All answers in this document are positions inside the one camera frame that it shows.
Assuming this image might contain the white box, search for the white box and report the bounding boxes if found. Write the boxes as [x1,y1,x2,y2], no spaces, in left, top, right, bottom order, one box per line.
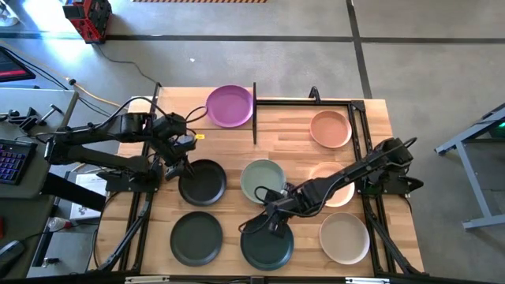
[69,172,108,221]

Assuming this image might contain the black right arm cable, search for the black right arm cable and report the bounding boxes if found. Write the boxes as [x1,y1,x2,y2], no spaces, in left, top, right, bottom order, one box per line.
[238,136,419,237]

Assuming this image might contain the dark green plate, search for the dark green plate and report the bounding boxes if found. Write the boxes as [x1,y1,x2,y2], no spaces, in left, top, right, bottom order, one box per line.
[170,211,224,267]

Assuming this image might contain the black frame crossbar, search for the black frame crossbar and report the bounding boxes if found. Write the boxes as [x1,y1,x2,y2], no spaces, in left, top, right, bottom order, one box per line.
[0,271,505,284]

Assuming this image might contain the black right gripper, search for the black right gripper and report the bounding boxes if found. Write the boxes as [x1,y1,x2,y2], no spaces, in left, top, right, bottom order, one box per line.
[267,192,305,239]

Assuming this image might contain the black floor cable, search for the black floor cable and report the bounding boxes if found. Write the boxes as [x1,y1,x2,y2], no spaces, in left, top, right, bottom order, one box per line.
[95,42,159,85]

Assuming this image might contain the computer monitor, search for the computer monitor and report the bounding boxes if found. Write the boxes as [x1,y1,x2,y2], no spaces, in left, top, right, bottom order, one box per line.
[0,46,37,84]

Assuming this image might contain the person's white shoe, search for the person's white shoe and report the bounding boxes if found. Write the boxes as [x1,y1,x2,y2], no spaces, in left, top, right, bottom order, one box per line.
[0,2,20,28]

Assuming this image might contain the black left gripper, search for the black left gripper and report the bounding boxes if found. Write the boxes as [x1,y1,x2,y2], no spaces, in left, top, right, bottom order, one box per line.
[157,135,197,182]

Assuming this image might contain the yellow cable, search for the yellow cable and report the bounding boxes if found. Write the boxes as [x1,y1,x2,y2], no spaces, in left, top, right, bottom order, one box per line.
[66,77,130,110]

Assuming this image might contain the silver bracket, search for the silver bracket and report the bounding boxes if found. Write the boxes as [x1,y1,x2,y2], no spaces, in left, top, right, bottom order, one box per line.
[345,277,391,284]
[124,275,170,284]

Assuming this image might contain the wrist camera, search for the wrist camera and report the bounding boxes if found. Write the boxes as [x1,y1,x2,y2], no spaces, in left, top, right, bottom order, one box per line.
[175,133,197,151]
[263,188,283,203]

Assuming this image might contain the black aluminium frame rails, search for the black aluminium frame rails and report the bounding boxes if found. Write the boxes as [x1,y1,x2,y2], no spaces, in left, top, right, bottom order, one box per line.
[255,98,425,276]
[88,125,170,275]

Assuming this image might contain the sage green plate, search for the sage green plate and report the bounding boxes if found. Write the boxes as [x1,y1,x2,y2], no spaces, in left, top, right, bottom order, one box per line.
[240,159,287,205]

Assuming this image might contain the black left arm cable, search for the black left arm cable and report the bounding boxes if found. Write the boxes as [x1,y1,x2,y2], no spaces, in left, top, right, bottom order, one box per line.
[92,96,209,133]

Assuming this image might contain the black desk cable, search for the black desk cable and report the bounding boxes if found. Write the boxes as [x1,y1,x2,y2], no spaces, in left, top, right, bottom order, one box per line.
[2,46,126,124]

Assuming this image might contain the purple plate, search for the purple plate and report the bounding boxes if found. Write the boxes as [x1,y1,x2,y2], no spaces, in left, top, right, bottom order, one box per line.
[205,84,254,129]

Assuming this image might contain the dark teal plate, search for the dark teal plate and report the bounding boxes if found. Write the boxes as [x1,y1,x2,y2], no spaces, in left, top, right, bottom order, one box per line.
[240,214,295,272]

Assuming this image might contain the beige plate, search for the beige plate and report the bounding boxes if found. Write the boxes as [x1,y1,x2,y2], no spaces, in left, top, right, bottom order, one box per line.
[319,211,371,266]

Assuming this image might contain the black diagonal beam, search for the black diagonal beam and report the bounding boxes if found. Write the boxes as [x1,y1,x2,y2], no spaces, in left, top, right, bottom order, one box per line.
[40,172,108,213]

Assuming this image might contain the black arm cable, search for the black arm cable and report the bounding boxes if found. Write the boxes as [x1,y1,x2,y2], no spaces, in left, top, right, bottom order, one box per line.
[238,136,419,237]
[92,96,209,133]

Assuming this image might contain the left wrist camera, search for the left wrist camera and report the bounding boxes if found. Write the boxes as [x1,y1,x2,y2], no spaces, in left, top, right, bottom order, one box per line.
[175,133,197,151]

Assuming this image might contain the black computer mouse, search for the black computer mouse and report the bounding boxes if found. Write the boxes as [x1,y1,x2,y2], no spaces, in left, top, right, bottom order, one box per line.
[0,239,26,273]

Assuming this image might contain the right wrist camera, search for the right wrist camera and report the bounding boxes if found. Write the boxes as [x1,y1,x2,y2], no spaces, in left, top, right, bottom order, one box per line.
[263,188,283,203]

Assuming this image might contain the black desk clamp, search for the black desk clamp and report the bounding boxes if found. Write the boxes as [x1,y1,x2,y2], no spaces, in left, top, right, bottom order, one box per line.
[0,103,65,133]

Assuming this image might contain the red and black tool case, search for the red and black tool case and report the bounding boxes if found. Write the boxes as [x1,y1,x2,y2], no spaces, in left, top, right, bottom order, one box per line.
[62,0,113,45]

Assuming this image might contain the grey desk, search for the grey desk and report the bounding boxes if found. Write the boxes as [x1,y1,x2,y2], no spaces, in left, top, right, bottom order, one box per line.
[0,87,80,280]

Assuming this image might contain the backlit keyboard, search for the backlit keyboard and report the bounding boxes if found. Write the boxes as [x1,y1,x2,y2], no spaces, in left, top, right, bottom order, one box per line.
[0,137,39,186]

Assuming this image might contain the black plate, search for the black plate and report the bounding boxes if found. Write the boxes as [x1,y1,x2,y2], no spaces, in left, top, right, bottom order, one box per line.
[178,159,228,207]

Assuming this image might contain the grey metal table frame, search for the grey metal table frame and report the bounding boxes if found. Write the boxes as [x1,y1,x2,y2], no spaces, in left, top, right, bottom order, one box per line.
[434,102,505,230]

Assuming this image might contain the peach plate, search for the peach plate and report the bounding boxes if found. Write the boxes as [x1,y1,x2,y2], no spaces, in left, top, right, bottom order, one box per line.
[308,161,356,208]

